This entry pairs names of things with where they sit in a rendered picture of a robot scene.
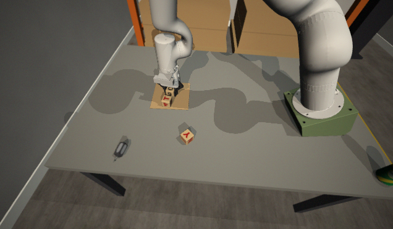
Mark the green drink can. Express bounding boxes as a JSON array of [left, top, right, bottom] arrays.
[[376, 164, 393, 186]]

